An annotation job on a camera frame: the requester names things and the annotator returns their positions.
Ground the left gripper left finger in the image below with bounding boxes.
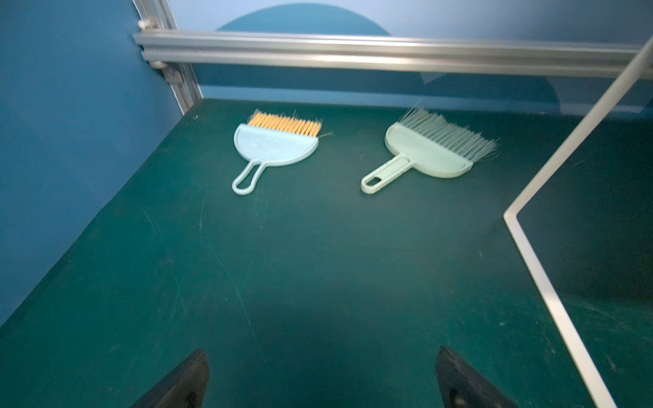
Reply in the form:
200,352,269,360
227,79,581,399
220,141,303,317
131,350,210,408

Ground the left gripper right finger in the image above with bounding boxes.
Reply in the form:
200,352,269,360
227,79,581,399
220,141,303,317
435,346,518,408

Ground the yellow wooden two-tier shelf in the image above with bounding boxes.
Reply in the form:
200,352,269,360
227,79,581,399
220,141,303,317
503,42,652,407

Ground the blue dustpan brush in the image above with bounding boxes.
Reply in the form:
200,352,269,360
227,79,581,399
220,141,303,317
232,110,322,196

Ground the aluminium back frame bar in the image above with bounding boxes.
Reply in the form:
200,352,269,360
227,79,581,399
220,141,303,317
133,29,653,80

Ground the left aluminium frame post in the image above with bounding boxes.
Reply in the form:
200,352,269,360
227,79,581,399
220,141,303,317
133,0,203,114

